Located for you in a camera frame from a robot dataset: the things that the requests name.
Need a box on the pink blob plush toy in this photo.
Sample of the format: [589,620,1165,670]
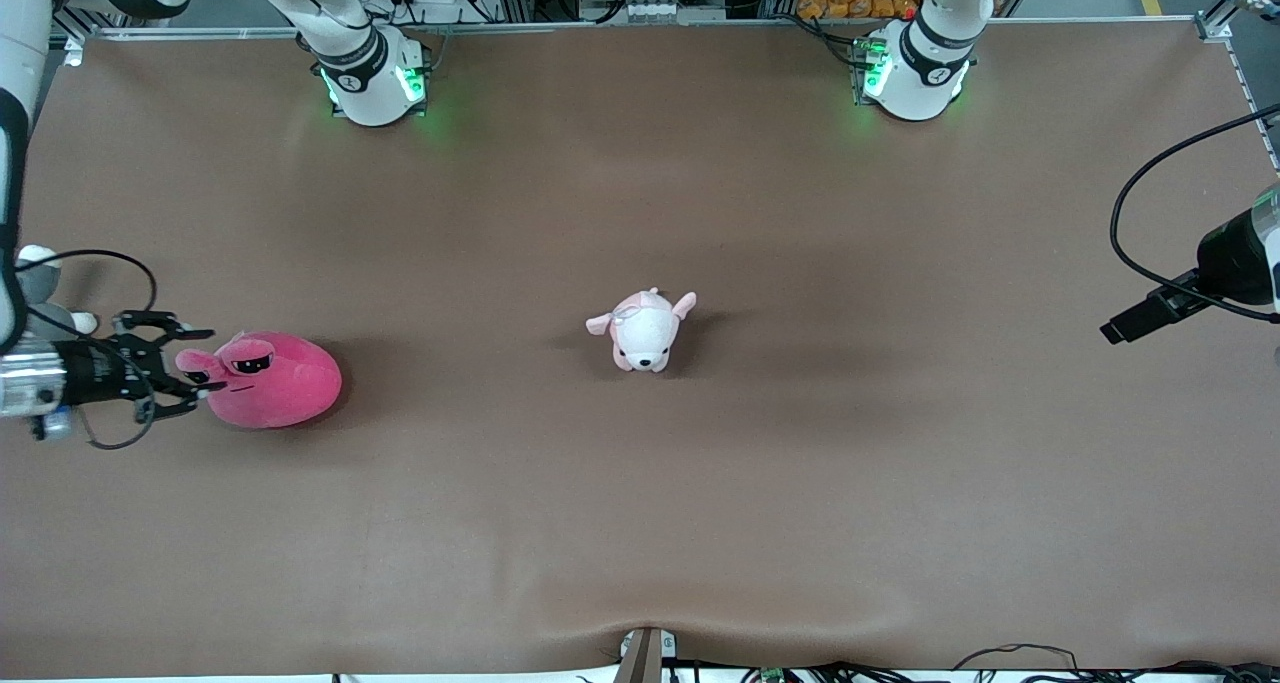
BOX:
[175,330,343,431]

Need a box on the grey white husky plush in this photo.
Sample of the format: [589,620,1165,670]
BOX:
[15,244,99,340]

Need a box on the pale pink dog plush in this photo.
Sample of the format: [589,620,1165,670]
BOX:
[585,287,698,374]

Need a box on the brown table cloth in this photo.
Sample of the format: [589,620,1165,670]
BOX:
[0,18,1280,679]

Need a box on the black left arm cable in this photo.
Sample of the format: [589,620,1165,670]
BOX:
[1110,106,1280,322]

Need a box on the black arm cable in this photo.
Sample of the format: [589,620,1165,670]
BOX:
[10,249,161,452]
[1110,106,1280,322]

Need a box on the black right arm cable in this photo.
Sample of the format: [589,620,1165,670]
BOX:
[10,249,161,452]

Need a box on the black cable loop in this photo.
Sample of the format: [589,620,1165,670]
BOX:
[953,644,1079,670]

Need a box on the black cable bundle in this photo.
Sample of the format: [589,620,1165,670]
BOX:
[690,660,1280,683]

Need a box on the camera mount post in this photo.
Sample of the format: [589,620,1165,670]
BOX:
[612,627,679,683]

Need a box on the aluminium table edge rail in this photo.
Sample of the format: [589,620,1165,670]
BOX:
[85,15,1201,42]

